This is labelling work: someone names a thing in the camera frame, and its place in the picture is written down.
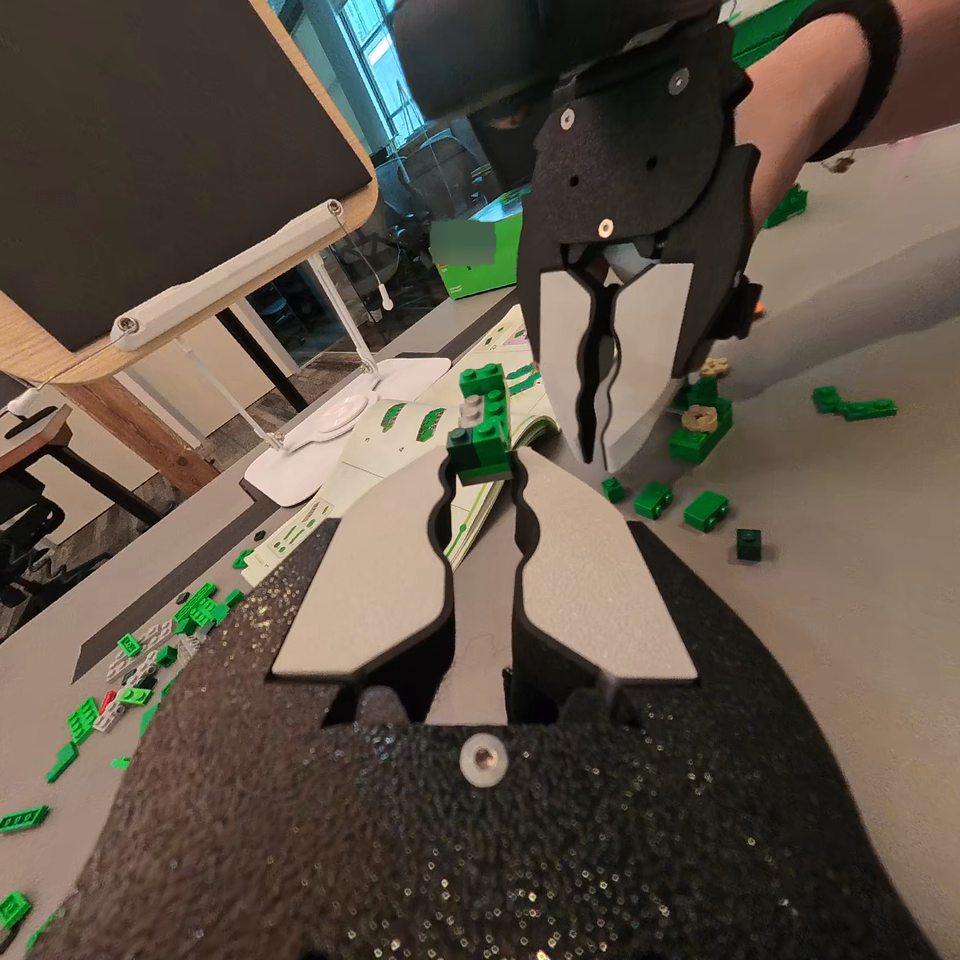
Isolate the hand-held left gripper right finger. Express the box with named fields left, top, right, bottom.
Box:
left=511, top=448, right=702, bottom=702

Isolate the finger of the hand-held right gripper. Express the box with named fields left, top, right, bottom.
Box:
left=538, top=266, right=624, bottom=466
left=598, top=262, right=693, bottom=472

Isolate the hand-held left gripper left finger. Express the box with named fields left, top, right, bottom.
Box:
left=270, top=452, right=457, bottom=717

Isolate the green toy brick assembly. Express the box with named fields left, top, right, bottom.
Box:
left=446, top=363, right=515, bottom=485

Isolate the person's right forearm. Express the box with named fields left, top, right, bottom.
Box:
left=738, top=11, right=960, bottom=222

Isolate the grey desk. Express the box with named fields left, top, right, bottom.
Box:
left=0, top=123, right=960, bottom=960

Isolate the green toy set box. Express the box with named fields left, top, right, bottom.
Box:
left=433, top=191, right=526, bottom=301

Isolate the green brick stack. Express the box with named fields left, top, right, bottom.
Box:
left=667, top=375, right=736, bottom=466

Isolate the open building instruction booklet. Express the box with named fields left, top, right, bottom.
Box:
left=243, top=303, right=564, bottom=590

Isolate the pile of loose green bricks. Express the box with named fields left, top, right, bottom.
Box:
left=0, top=525, right=260, bottom=954

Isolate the green angled plate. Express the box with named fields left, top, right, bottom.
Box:
left=812, top=384, right=899, bottom=423

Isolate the black office chair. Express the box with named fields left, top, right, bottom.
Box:
left=0, top=472, right=69, bottom=612

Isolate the dark board with wooden edge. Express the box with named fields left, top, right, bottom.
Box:
left=0, top=0, right=380, bottom=387

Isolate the thin white cord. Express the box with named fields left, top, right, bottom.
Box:
left=328, top=204, right=397, bottom=310
left=6, top=324, right=129, bottom=415

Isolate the black wrist strap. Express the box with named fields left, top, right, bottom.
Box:
left=780, top=0, right=905, bottom=162

